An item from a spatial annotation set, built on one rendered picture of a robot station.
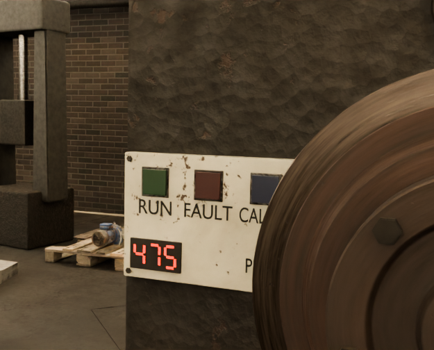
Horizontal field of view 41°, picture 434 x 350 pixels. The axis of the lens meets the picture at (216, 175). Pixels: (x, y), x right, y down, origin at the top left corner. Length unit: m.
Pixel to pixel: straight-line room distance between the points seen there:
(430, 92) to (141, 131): 0.42
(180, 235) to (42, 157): 5.12
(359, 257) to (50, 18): 5.54
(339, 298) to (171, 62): 0.44
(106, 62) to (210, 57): 7.07
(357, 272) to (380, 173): 0.10
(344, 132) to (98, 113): 7.35
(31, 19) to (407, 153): 5.54
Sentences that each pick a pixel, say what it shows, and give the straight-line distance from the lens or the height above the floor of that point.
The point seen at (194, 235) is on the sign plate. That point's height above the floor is 1.13.
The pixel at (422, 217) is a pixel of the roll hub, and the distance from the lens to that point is 0.52.
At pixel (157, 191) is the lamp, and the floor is 1.19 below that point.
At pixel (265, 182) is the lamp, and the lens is 0.76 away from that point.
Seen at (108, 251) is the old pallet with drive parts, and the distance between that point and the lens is 5.16.
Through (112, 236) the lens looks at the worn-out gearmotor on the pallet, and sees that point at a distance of 5.33.
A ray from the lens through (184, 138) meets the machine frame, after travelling 0.82.
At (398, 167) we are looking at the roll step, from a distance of 0.57.
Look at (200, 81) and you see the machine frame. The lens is 0.82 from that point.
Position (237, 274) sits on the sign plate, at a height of 1.08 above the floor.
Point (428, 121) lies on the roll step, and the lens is 0.58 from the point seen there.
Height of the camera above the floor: 1.29
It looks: 5 degrees down
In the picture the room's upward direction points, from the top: 1 degrees clockwise
